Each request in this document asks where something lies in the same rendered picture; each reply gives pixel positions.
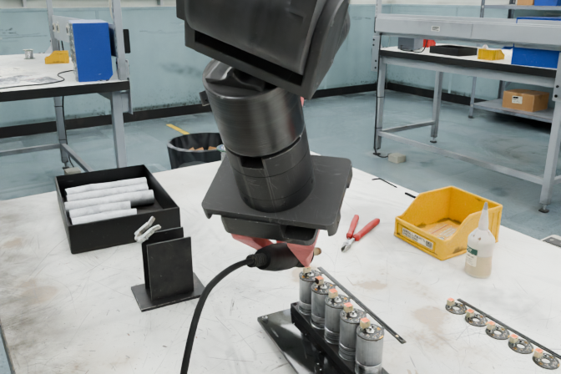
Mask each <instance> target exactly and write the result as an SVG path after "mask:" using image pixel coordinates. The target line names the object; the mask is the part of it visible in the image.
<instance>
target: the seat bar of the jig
mask: <svg viewBox="0 0 561 374"><path fill-rule="evenodd" d="M291 313H292V314H293V315H294V316H295V317H296V319H297V320H298V321H299V322H300V323H301V324H302V325H303V326H304V327H305V328H306V329H307V330H308V332H309V333H310V334H311V335H312V336H313V337H314V338H315V340H316V341H317V342H318V343H319V344H320V345H321V347H322V348H323V349H324V350H325V351H326V353H327V354H328V355H329V356H330V357H331V358H332V360H333V361H334V362H335V363H336V364H337V365H338V366H339V367H340V368H341V369H342V370H343V371H344V372H345V374H356V373H355V362H354V361H348V360H345V359H343V358H342V357H340V355H339V345H336V344H331V343H330V342H328V341H326V340H325V338H324V335H325V329H318V328H315V327H314V326H313V325H312V324H311V316H310V315H305V314H302V313H301V312H300V311H299V301H297V302H293V303H291ZM382 374H389V373H388V372H387V371H386V370H385V369H384V368H383V367H382Z"/></svg>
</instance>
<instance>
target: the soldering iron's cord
mask: <svg viewBox="0 0 561 374"><path fill-rule="evenodd" d="M253 262H254V261H253V259H251V258H249V259H245V260H240V261H238V262H236V263H234V264H232V265H230V266H228V267H227V268H225V269H224V270H222V271H221V272H220V273H219V274H218V275H216V276H215V277H214V278H213V279H212V280H211V281H210V282H209V283H208V284H207V285H206V287H205V288H204V289H203V291H202V293H201V295H200V298H199V300H198V303H197V305H196V307H195V312H194V314H193V317H192V321H191V323H190V329H189V333H188V336H187V340H186V344H185V349H184V355H183V360H182V364H181V369H180V374H188V369H189V364H190V356H191V352H192V348H193V344H194V339H195V333H196V330H197V326H198V323H199V320H200V315H201V312H202V310H203V307H204V305H205V302H206V300H207V297H208V295H209V293H210V292H211V291H212V289H213V288H214V287H215V286H216V285H217V284H218V283H219V282H220V281H222V280H223V279H224V278H225V277H226V276H227V275H228V274H230V273H231V272H233V271H234V270H237V269H239V268H241V267H242V266H245V265H250V264H252V263H253Z"/></svg>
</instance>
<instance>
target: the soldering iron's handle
mask: <svg viewBox="0 0 561 374"><path fill-rule="evenodd" d="M249 258H251V259H253V261H254V262H253V263H252V264H250V265H247V266H248V267H250V268H253V267H257V268H258V269H259V270H268V271H281V270H289V269H291V268H293V267H298V268H303V267H304V266H303V265H302V264H301V263H300V261H299V260H298V259H297V258H296V256H295V255H294V254H293V253H292V251H291V250H290V249H289V247H288V246H287V242H284V243H275V244H271V245H268V246H265V247H263V248H261V249H258V250H257V251H256V252H255V253H254V254H252V255H248V256H246V259H249Z"/></svg>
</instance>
